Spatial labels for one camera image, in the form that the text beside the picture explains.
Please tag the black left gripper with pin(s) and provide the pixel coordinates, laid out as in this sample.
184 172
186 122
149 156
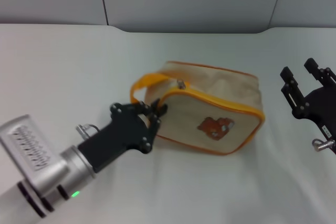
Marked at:
118 132

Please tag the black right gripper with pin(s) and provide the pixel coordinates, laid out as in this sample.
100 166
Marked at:
323 108

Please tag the beige orange-trimmed bear food bag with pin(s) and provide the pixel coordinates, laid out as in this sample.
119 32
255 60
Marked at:
210 103

